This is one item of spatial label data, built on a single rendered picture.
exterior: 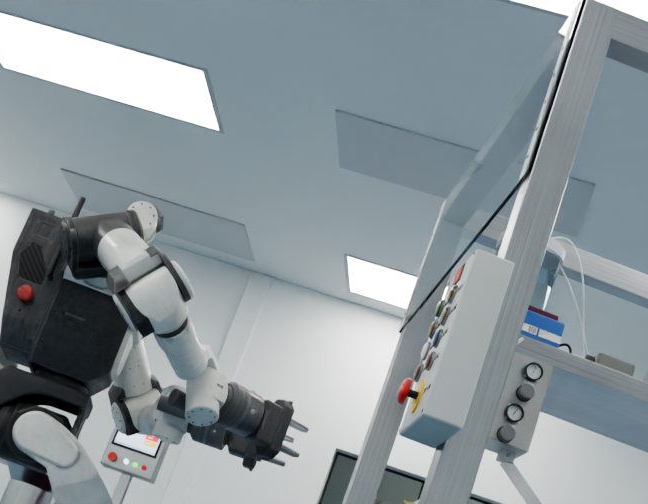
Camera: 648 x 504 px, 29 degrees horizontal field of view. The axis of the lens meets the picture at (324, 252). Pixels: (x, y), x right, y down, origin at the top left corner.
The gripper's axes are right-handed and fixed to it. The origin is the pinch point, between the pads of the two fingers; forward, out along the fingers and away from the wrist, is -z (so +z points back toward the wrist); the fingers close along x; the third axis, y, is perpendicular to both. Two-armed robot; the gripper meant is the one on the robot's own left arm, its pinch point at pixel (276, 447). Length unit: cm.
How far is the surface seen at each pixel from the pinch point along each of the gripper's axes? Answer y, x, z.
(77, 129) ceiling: -345, -192, 196
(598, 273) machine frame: -16, -68, -57
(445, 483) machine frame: 86, 13, -33
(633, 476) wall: -469, -142, -156
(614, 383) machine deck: 16, -33, -63
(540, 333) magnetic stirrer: 14, -39, -45
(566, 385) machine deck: 5, -33, -55
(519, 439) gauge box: 18, -15, -47
